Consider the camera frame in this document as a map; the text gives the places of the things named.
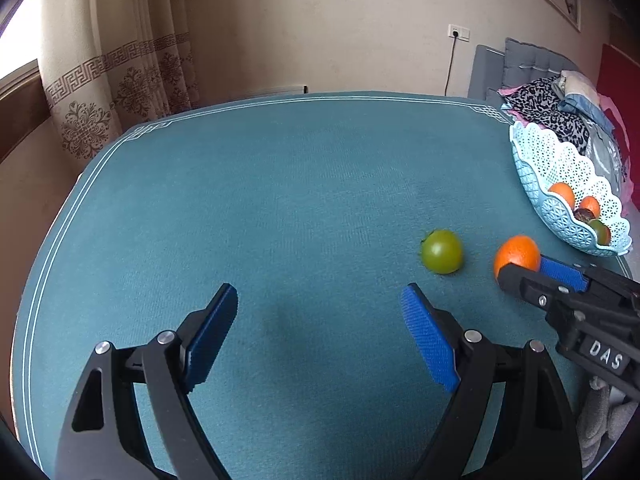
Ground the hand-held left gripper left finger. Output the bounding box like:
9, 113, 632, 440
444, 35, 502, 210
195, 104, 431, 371
52, 283, 239, 480

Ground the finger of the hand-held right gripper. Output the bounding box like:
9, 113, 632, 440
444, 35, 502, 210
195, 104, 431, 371
497, 264, 621, 312
539, 255, 640, 299

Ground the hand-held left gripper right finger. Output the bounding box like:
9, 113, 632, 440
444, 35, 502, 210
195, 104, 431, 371
399, 283, 583, 480

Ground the round orange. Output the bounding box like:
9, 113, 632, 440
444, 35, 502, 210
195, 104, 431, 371
493, 234, 542, 283

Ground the light blue lattice basket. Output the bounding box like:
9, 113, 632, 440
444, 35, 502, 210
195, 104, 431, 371
509, 121, 635, 257

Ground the person's right hand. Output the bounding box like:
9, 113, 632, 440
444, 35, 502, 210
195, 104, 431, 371
575, 375, 640, 466

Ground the large green tomato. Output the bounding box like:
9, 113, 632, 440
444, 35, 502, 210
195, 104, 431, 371
420, 229, 464, 275

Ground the grey shiny garment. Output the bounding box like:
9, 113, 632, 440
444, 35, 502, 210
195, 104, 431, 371
582, 122, 626, 181

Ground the teal table cloth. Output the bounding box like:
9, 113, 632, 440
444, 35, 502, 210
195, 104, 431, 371
11, 91, 640, 480

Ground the blue folded cloth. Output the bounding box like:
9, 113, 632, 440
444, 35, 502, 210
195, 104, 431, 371
559, 95, 615, 128

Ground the pile of clothes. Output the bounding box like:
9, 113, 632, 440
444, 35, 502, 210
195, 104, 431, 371
497, 86, 631, 161

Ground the leopard print garment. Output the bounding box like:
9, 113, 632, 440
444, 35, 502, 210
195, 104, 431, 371
501, 78, 591, 153

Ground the white folded cloth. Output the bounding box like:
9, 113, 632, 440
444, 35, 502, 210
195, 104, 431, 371
557, 70, 601, 101

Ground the grey upholstered headboard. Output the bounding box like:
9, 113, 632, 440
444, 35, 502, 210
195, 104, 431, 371
467, 37, 581, 101

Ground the beige patterned curtain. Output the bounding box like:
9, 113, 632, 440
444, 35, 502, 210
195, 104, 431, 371
37, 0, 201, 161

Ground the window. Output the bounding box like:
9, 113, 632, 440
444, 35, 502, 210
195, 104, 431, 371
0, 0, 43, 81

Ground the red wall panel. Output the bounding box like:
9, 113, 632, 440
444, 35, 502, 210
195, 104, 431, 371
597, 44, 640, 131

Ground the black power cable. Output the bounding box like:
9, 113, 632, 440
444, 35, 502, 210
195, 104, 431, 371
444, 36, 457, 96

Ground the brown wooden window frame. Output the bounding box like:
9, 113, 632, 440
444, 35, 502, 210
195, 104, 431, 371
0, 60, 53, 166

